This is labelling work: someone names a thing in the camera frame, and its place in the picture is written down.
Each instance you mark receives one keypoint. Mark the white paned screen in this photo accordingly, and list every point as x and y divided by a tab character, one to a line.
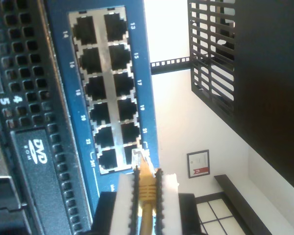
218	215

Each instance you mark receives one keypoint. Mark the framed certificate red ribbon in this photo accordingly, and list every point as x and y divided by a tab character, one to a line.
198	164

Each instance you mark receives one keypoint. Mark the dark wooden beam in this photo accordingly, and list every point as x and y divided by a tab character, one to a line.
240	203

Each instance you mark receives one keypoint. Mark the black rack server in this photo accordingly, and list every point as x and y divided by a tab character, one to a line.
39	183

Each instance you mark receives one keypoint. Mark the black slatted grille panel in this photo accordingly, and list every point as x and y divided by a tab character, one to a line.
210	61

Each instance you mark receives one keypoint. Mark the blue network switch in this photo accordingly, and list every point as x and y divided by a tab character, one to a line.
71	80

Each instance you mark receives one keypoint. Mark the black perforated rack post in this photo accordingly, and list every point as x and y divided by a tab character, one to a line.
170	64

